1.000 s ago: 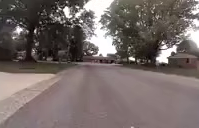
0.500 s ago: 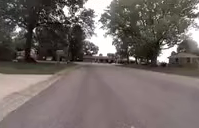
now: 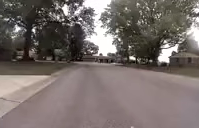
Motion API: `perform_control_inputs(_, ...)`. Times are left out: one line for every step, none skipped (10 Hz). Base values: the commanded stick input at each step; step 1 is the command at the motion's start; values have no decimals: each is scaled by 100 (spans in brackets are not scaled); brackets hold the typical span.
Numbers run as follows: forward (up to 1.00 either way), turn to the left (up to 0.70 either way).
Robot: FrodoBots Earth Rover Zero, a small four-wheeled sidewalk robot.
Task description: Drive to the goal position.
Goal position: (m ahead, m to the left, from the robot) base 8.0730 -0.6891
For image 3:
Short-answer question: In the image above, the building behind trees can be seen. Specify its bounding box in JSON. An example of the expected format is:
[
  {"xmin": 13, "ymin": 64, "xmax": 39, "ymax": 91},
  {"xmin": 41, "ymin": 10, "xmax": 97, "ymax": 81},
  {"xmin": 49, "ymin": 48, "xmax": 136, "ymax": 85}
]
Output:
[{"xmin": 0, "ymin": 45, "xmax": 38, "ymax": 62}]

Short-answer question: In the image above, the pale concrete driveway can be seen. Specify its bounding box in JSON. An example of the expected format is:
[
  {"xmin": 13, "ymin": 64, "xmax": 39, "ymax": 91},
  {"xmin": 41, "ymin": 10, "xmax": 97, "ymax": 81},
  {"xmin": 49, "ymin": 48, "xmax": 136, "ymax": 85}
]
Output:
[{"xmin": 0, "ymin": 73, "xmax": 51, "ymax": 104}]

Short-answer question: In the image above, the concrete kerb strip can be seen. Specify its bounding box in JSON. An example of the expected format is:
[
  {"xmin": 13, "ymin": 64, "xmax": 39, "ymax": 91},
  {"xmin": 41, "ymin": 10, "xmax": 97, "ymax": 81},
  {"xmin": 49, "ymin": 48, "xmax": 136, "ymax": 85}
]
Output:
[{"xmin": 0, "ymin": 65, "xmax": 75, "ymax": 123}]

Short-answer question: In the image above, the large tree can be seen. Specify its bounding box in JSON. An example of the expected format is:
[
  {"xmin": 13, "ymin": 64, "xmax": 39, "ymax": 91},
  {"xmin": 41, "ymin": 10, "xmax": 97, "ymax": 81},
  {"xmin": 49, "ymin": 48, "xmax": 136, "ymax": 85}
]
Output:
[
  {"xmin": 99, "ymin": 0, "xmax": 199, "ymax": 66},
  {"xmin": 0, "ymin": 0, "xmax": 68, "ymax": 62}
]

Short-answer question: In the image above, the house with grey roof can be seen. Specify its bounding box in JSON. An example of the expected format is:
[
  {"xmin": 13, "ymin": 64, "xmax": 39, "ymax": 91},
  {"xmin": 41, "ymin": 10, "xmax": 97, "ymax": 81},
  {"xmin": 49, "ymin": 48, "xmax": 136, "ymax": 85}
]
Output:
[{"xmin": 168, "ymin": 51, "xmax": 199, "ymax": 70}]

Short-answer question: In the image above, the grass verge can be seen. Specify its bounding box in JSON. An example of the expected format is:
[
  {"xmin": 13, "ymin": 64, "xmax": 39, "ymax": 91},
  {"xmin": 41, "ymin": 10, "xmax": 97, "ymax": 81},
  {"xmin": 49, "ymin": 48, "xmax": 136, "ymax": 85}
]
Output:
[{"xmin": 115, "ymin": 62, "xmax": 199, "ymax": 81}]

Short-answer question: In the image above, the grey asphalt road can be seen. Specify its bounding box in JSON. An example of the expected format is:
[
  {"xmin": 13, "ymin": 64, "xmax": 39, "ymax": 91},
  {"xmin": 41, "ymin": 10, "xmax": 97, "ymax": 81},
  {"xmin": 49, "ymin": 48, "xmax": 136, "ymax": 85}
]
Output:
[{"xmin": 0, "ymin": 61, "xmax": 199, "ymax": 128}]

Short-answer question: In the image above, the group of trees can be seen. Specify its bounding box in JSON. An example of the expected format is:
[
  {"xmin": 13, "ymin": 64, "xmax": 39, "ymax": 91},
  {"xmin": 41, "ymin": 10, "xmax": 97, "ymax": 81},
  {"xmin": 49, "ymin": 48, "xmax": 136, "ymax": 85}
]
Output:
[{"xmin": 35, "ymin": 0, "xmax": 98, "ymax": 63}]

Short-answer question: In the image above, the grass lawn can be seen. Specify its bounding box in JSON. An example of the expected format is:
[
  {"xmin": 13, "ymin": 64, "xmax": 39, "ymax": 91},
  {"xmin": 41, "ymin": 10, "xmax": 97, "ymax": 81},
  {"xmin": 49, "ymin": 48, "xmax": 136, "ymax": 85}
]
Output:
[{"xmin": 0, "ymin": 60, "xmax": 75, "ymax": 76}]

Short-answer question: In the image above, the low building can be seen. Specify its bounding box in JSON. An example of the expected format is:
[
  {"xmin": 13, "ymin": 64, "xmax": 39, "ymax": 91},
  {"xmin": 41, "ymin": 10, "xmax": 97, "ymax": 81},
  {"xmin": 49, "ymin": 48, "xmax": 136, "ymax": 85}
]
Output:
[{"xmin": 81, "ymin": 54, "xmax": 116, "ymax": 64}]

